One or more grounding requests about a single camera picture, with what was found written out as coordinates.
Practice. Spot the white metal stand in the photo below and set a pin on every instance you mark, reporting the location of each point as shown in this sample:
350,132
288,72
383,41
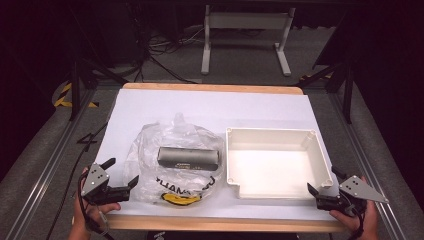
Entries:
246,20

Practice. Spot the white paper sheet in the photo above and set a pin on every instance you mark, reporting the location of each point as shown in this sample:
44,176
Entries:
200,103

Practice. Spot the yellow black floor tape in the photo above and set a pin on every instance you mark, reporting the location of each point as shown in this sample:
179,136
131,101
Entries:
61,96

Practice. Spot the person's right hand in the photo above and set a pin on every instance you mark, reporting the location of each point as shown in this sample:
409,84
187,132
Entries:
365,223

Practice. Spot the black metal stand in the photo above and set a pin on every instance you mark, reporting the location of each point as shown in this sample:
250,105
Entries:
348,96
75,93

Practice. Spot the clear plastic bag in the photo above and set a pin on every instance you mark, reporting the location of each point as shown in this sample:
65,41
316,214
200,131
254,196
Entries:
148,146

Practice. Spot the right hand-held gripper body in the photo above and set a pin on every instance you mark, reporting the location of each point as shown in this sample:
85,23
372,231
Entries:
358,190

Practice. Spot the aluminium rail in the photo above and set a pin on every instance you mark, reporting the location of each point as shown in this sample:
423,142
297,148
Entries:
366,163
50,163

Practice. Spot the person's left hand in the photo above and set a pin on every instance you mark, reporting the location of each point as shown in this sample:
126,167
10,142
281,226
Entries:
83,215

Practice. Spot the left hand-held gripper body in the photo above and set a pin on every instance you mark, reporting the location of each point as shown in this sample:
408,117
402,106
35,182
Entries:
95,181

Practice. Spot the white plastic box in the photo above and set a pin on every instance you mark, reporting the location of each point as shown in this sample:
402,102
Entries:
273,166

